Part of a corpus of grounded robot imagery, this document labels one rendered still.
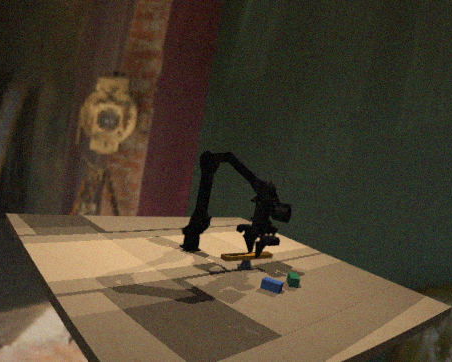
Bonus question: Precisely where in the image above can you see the orange bar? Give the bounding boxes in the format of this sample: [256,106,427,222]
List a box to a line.
[220,251,273,262]

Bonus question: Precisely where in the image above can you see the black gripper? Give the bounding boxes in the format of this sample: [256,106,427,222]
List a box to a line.
[236,215,280,258]

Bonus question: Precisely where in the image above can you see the green rectangular block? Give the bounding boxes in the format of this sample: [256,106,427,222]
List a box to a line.
[286,272,301,288]

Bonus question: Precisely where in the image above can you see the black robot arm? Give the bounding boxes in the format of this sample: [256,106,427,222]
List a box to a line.
[180,151,291,251]

